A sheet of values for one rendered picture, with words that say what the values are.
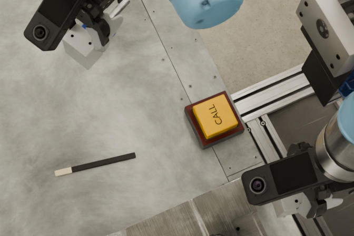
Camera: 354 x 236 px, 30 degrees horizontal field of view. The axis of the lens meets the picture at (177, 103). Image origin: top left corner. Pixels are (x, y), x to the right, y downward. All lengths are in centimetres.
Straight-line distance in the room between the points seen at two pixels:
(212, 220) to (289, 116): 85
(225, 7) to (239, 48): 139
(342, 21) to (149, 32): 36
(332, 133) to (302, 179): 12
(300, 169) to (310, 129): 100
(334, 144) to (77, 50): 47
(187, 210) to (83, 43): 31
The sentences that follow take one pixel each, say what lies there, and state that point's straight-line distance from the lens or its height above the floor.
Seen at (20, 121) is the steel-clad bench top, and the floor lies 80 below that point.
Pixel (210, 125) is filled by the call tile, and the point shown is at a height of 84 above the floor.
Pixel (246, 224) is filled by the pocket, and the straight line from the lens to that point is 107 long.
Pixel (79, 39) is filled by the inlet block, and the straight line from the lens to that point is 105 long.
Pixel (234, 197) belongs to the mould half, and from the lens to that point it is 105.
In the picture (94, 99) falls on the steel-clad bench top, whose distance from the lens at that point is 118.
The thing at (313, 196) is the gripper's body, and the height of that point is 107.
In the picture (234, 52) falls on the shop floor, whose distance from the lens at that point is 211.
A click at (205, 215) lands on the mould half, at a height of 89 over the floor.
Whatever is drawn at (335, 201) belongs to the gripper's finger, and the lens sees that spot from 96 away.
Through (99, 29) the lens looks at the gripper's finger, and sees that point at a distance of 96.
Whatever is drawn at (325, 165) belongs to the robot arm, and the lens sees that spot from 79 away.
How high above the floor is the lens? 190
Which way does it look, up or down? 69 degrees down
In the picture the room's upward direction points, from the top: 8 degrees clockwise
